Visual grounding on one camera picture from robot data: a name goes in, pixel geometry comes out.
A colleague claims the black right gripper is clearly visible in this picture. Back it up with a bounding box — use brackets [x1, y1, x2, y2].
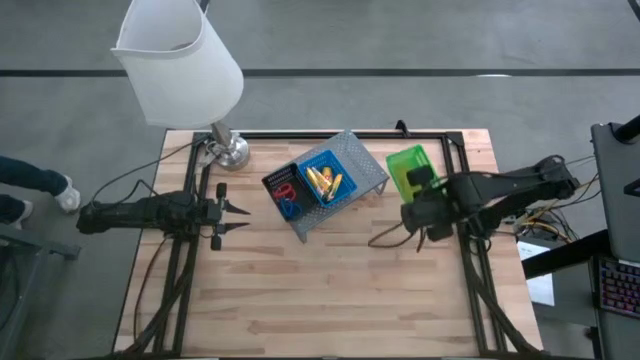
[399, 165, 455, 243]

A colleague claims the green plastic basket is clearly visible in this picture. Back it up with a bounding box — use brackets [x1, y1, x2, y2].
[385, 143, 447, 204]

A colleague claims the grey metal cart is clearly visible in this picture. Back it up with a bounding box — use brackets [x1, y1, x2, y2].
[0, 218, 82, 360]

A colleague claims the white paper sheet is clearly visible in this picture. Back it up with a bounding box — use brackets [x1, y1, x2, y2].
[516, 240, 557, 308]

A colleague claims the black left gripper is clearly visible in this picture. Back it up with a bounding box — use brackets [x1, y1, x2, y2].
[197, 182, 252, 252]

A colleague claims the yellow and black cable bundle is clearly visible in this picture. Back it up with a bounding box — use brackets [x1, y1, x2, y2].
[509, 155, 601, 244]

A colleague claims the blue plastic basket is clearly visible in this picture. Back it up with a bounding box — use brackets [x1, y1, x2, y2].
[297, 148, 359, 209]

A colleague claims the grey perforated metal shelf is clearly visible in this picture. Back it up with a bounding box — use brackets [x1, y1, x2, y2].
[272, 129, 391, 245]

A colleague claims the person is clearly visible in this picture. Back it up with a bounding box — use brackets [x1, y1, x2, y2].
[0, 154, 82, 226]

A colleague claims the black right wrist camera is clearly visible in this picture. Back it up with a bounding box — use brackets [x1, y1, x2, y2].
[447, 172, 487, 217]

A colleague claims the plastic-wrapped cord bundle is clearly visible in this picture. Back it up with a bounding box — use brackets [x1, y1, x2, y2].
[201, 139, 225, 167]

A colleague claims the black aluminium table frame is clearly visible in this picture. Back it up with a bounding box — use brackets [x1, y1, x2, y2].
[112, 129, 547, 360]

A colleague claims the grey desk top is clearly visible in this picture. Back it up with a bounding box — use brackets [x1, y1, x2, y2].
[590, 121, 640, 262]

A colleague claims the backlit black keyboard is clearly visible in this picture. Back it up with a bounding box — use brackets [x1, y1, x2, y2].
[597, 256, 640, 320]

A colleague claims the black plastic basket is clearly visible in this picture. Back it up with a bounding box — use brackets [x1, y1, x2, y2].
[261, 163, 321, 224]

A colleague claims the silver lamp base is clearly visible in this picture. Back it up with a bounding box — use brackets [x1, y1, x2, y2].
[202, 121, 251, 171]

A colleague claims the thin black cable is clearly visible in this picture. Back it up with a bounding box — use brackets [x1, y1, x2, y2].
[93, 141, 199, 201]

